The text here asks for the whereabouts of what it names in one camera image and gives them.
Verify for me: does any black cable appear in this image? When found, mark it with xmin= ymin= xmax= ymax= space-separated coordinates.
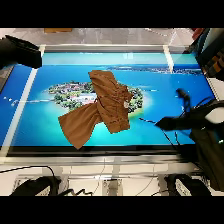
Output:
xmin=0 ymin=165 xmax=57 ymax=183

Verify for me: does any brown garment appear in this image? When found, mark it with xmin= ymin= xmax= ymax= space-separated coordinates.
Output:
xmin=57 ymin=69 xmax=133 ymax=150

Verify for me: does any silver frame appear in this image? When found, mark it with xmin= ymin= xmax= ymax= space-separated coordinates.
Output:
xmin=0 ymin=153 xmax=224 ymax=197

